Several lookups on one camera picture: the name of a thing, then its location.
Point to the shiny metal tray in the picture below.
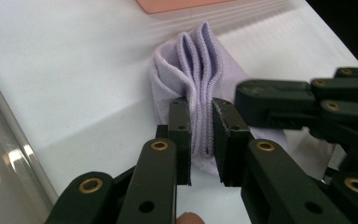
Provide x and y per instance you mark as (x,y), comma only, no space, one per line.
(3,161)

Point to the lilac underwear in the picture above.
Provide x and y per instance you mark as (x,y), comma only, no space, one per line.
(171,81)

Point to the pink perforated plastic basket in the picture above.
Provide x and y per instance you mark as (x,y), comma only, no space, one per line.
(174,4)

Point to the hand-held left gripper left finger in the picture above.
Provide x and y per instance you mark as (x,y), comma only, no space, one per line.
(181,140)

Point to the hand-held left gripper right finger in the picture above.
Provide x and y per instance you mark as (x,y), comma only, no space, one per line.
(230,143)

